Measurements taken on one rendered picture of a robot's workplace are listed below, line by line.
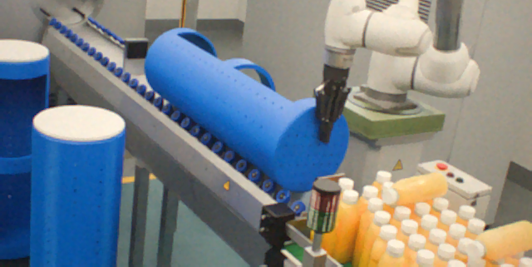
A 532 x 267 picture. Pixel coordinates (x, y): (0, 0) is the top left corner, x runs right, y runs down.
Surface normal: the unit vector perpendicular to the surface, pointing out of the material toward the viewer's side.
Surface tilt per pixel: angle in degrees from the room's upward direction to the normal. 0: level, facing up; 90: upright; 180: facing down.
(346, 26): 89
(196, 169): 70
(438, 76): 109
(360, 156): 90
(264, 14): 90
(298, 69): 90
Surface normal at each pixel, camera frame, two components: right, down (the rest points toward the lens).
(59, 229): -0.13, 0.33
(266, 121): -0.64, -0.39
